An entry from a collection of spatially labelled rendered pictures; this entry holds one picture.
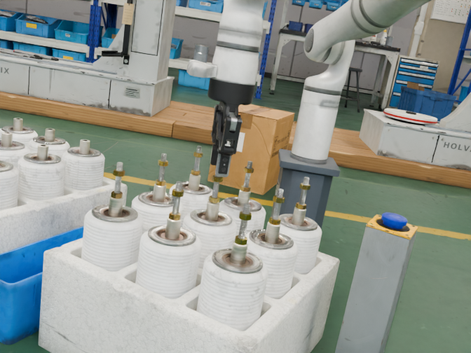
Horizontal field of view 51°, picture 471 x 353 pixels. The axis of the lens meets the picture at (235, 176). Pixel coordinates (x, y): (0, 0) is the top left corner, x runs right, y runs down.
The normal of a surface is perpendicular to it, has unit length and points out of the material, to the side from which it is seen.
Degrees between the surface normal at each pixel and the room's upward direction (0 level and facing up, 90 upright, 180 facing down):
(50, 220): 90
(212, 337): 90
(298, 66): 90
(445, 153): 90
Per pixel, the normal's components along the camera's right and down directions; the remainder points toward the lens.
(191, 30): -0.06, 0.26
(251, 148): -0.36, 0.19
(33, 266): 0.87, 0.22
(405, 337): 0.16, -0.95
